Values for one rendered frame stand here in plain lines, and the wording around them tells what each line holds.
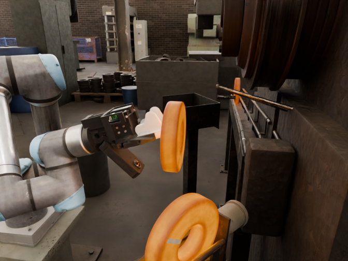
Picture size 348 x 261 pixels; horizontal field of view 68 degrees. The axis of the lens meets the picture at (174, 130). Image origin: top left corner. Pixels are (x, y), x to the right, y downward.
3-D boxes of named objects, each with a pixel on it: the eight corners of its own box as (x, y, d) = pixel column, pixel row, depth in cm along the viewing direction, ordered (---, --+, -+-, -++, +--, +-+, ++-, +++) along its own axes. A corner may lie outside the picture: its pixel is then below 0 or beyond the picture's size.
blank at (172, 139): (187, 97, 62) (173, 96, 63) (177, 109, 47) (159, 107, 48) (185, 157, 66) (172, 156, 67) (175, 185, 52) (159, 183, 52)
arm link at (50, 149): (54, 164, 69) (47, 133, 69) (89, 157, 66) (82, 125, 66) (30, 171, 61) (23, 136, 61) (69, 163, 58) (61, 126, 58)
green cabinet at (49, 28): (29, 106, 395) (7, -3, 342) (56, 97, 459) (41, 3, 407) (58, 108, 387) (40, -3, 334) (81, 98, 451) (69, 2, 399)
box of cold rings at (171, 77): (213, 104, 408) (216, 52, 381) (216, 120, 331) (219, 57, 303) (149, 102, 419) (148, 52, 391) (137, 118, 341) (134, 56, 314)
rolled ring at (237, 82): (235, 77, 177) (241, 77, 176) (234, 77, 194) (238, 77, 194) (234, 104, 180) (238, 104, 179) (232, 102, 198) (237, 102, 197)
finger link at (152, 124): (169, 108, 52) (128, 118, 54) (177, 134, 53) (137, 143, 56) (172, 103, 54) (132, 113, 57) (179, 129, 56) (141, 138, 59)
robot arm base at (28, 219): (-4, 228, 97) (-11, 206, 94) (20, 204, 112) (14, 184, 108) (35, 228, 97) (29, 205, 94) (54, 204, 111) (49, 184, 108)
